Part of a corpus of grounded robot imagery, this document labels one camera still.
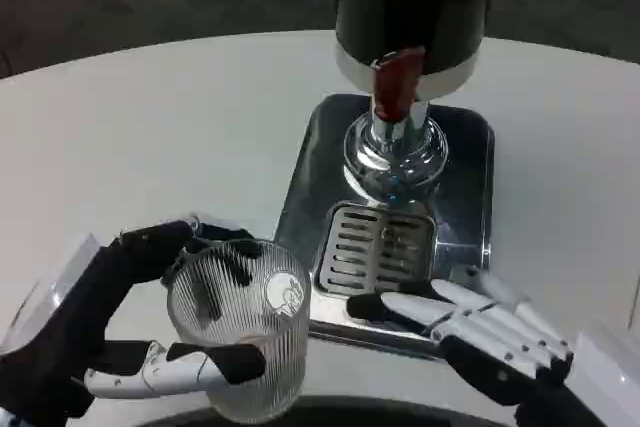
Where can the slotted steel tray grid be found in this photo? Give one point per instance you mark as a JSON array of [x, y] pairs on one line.
[[360, 247]]

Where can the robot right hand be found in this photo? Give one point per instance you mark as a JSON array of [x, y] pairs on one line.
[[500, 327]]

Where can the clear ribbed glass cup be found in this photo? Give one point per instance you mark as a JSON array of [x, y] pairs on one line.
[[240, 337]]

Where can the steel drip tray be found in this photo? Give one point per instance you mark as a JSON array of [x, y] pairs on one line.
[[310, 187]]

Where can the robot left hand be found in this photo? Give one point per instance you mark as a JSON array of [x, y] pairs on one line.
[[55, 317]]

